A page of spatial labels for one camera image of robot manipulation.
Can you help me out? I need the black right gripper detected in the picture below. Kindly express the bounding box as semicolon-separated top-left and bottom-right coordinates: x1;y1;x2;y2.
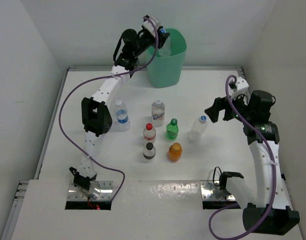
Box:
204;89;253;124

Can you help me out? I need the clear Pocari bottle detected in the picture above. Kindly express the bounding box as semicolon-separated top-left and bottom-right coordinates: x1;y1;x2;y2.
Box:
159;36;171;57
188;115;208;141

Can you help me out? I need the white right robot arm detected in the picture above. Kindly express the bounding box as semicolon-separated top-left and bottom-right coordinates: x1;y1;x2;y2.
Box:
204;90;300;236

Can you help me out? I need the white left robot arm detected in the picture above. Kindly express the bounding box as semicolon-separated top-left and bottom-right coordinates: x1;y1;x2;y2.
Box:
70;26;170;191

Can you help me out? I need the green plastic bin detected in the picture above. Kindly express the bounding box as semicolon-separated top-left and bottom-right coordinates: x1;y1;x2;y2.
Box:
147;28;187;88

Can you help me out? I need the green soda bottle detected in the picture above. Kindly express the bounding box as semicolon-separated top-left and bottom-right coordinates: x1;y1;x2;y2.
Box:
166;118;179;140

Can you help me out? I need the clear bottle colourful label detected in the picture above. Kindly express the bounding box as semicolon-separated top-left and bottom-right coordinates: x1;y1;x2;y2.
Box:
151;99;165;127

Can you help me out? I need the orange juice bottle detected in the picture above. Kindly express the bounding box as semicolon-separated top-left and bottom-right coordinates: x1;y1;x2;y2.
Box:
168;142;183;162

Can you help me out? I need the small red-cap cola bottle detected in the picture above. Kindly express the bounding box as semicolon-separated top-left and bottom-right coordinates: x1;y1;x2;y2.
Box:
143;123;156;143

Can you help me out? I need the black-cap black-label bottle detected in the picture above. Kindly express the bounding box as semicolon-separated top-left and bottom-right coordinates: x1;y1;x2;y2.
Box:
142;142;156;162

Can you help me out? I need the Aquafina bottle white cap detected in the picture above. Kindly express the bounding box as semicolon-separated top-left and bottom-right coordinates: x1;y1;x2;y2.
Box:
113;100;131;132

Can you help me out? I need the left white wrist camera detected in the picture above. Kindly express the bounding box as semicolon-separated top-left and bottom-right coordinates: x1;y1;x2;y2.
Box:
142;15;163;38

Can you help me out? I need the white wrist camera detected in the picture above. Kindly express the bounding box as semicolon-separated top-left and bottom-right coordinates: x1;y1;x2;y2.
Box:
142;15;163;38
228;77;249;99

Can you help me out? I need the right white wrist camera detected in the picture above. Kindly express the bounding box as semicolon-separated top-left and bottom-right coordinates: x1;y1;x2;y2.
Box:
228;77;249;99

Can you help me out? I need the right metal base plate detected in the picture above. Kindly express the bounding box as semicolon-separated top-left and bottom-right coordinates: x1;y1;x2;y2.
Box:
200;180;236;202

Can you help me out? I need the metal base plate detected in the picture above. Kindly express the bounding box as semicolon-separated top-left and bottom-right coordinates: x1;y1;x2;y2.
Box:
200;180;236;202
66;180;114;202

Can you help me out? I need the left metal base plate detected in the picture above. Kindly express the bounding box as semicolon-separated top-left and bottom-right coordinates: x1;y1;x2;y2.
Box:
66;180;114;202

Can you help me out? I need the aluminium rail left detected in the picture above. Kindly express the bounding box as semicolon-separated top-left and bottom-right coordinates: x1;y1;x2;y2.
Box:
0;69;69;240

